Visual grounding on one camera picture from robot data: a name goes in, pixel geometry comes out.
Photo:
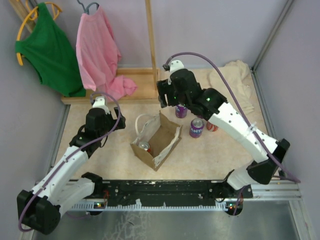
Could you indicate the grey clothes hanger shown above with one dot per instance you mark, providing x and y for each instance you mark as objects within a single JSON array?
[{"x": 86, "y": 9}]

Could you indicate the pink t-shirt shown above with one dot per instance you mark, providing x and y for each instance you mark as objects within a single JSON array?
[{"x": 98, "y": 56}]

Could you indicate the yellow clothes hanger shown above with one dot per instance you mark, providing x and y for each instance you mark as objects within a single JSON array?
[{"x": 31, "y": 17}]

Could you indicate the green tank top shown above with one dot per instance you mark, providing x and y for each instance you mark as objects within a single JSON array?
[{"x": 49, "y": 51}]

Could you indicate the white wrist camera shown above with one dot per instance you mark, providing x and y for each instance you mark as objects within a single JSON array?
[
  {"x": 101, "y": 103},
  {"x": 173, "y": 66}
]

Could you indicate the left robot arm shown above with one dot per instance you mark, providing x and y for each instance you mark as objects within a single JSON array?
[{"x": 42, "y": 208}]

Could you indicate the brown canvas bag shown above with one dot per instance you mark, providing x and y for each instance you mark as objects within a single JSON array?
[{"x": 162, "y": 134}]

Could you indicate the purple soda can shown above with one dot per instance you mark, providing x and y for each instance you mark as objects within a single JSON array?
[
  {"x": 196, "y": 127},
  {"x": 181, "y": 111}
]

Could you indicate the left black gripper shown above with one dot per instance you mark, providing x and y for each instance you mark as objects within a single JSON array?
[{"x": 113, "y": 121}]

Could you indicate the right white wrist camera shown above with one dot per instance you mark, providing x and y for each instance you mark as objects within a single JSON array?
[{"x": 173, "y": 66}]

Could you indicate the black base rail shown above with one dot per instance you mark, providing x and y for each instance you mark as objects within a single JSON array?
[{"x": 169, "y": 195}]

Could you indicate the red Coca-Cola can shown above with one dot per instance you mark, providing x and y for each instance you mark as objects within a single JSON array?
[{"x": 211, "y": 127}]

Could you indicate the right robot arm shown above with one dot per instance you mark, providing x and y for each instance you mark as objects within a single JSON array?
[{"x": 267, "y": 152}]

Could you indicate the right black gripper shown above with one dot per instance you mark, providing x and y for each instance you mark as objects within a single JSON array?
[{"x": 164, "y": 88}]

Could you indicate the aluminium frame rail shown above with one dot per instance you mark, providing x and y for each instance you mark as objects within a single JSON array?
[{"x": 276, "y": 190}]

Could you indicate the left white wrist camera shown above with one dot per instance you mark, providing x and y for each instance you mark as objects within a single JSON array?
[{"x": 101, "y": 103}]

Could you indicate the silver-top can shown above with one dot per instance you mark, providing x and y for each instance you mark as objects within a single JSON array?
[{"x": 145, "y": 145}]

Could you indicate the wooden clothes rack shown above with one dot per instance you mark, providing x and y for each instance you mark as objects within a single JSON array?
[{"x": 145, "y": 78}]

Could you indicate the beige folded cloth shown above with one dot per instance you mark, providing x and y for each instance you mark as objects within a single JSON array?
[{"x": 236, "y": 74}]

